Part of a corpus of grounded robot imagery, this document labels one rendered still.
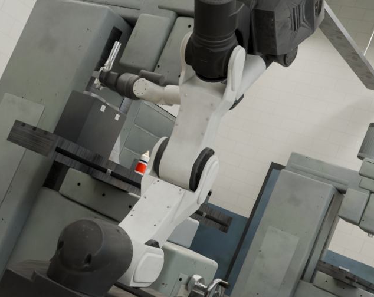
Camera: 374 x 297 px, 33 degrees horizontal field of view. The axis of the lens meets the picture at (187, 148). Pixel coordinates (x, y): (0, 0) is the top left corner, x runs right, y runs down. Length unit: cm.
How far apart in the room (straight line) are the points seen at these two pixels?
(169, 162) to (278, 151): 807
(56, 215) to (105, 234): 119
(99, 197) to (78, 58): 65
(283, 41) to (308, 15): 13
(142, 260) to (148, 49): 129
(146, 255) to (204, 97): 51
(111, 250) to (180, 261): 83
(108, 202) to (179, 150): 69
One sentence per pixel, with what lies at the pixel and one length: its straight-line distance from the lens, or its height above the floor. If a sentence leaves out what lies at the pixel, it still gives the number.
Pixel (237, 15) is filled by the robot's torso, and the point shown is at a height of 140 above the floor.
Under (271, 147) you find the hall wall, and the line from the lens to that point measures 998.
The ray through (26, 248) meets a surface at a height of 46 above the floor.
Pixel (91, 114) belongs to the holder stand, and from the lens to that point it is 230.
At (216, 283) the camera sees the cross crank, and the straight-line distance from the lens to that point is 231.
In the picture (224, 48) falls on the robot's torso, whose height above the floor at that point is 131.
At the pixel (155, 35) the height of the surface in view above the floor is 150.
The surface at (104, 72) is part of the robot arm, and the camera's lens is 231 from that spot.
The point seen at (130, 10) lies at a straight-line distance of 291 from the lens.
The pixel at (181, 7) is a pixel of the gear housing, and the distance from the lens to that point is 271.
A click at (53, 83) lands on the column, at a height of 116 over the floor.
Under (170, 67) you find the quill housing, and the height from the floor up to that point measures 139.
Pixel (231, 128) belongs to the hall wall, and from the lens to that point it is 1044.
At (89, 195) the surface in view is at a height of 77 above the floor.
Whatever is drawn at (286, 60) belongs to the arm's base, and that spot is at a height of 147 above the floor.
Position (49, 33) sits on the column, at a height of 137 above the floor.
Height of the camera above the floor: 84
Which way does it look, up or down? 6 degrees up
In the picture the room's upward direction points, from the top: 23 degrees clockwise
